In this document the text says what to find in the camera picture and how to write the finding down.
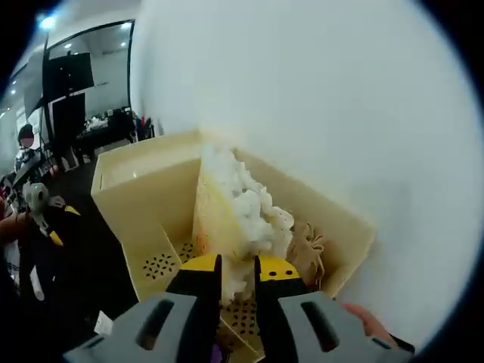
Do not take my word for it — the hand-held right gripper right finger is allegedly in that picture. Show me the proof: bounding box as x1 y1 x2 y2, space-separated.
253 255 415 363

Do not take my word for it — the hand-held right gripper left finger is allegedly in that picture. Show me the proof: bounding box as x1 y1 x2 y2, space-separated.
62 253 223 363

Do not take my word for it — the long white cosmetic tube bottle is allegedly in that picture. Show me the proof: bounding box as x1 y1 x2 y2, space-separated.
29 264 45 302

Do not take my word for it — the beige drawstring pouch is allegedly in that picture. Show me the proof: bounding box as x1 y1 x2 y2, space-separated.
287 221 328 284

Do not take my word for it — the cream drawer organizer box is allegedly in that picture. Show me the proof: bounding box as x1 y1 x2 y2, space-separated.
90 129 377 360

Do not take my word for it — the purple cosmetic bottle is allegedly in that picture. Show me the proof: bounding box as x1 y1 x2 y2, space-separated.
210 338 225 363

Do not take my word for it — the person's right hand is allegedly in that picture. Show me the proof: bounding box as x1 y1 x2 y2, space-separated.
341 302 399 346

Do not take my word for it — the white paper label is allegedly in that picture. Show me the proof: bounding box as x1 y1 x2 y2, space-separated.
94 310 114 336

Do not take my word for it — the black background desk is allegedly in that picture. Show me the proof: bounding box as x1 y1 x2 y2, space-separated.
77 109 138 152

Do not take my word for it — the black mesh pen holder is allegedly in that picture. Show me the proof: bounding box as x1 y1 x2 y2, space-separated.
134 115 157 140

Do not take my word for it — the small black monitor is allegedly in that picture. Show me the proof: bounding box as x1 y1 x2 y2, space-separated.
42 51 95 101

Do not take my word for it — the black glass partition frame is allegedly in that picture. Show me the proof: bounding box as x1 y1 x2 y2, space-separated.
44 18 136 114

